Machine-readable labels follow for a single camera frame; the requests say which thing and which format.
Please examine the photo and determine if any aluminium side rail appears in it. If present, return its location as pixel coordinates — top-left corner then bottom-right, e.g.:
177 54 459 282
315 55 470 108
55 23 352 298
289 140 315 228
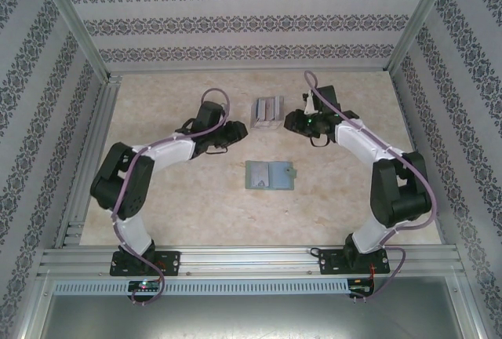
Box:
54 74 123 249

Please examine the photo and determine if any aluminium frame post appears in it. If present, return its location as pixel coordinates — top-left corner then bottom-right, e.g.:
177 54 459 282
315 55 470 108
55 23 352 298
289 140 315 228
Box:
384 0 460 75
35 0 111 81

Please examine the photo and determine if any circuit board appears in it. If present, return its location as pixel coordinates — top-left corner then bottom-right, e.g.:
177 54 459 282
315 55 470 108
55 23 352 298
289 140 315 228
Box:
347 277 377 297
128 279 162 293

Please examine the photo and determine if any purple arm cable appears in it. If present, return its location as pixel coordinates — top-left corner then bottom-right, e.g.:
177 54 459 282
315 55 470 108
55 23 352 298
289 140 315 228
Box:
304 70 439 305
111 86 232 308

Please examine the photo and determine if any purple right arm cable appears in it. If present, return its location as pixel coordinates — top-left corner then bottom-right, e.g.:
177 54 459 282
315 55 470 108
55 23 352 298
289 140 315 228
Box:
304 70 439 305

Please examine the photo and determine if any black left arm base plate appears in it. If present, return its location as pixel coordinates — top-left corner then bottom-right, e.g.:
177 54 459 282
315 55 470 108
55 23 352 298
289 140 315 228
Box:
109 250 182 278

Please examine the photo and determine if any left circuit board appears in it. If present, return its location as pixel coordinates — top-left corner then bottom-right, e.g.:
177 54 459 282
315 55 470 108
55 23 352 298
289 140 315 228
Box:
128 279 162 293

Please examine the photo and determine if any grey metal panel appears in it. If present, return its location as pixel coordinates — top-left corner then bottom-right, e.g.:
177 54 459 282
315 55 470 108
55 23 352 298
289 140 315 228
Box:
38 294 470 339

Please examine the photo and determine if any aluminium mounting rail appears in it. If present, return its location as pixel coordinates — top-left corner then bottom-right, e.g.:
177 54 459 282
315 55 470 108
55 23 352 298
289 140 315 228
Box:
37 245 463 278

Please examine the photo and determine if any slotted grey cable duct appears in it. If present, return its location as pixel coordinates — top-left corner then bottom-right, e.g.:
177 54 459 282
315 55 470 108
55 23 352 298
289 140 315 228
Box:
53 278 351 297

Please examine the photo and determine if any mint green card holder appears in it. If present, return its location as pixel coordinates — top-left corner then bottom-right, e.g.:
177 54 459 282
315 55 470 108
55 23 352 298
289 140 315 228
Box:
245 159 298 191

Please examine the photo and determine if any right circuit board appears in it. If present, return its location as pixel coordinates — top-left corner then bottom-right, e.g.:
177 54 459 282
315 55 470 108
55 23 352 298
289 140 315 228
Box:
347 277 377 297

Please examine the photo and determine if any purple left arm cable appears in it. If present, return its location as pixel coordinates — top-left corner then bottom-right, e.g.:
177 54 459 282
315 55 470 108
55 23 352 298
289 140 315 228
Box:
111 86 232 308

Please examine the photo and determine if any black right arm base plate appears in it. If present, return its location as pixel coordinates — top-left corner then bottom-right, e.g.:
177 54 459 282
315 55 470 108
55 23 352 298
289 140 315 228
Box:
319 250 391 276

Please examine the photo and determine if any white printed credit card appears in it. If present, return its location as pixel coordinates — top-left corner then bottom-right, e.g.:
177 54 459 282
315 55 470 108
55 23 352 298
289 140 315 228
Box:
249 163 271 188

